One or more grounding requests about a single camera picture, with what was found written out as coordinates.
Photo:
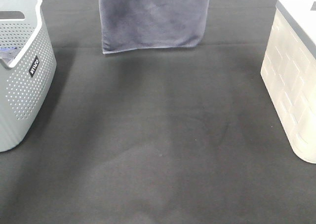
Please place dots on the grey perforated laundry basket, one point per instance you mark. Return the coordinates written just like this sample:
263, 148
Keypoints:
24, 84

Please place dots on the grey towel inside basket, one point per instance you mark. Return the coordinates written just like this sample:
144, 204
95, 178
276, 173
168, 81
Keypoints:
7, 55

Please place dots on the white plastic storage bin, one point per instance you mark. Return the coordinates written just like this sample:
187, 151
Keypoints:
289, 73

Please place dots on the grey-blue microfibre towel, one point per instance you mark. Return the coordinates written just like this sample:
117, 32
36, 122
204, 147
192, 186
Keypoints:
144, 24

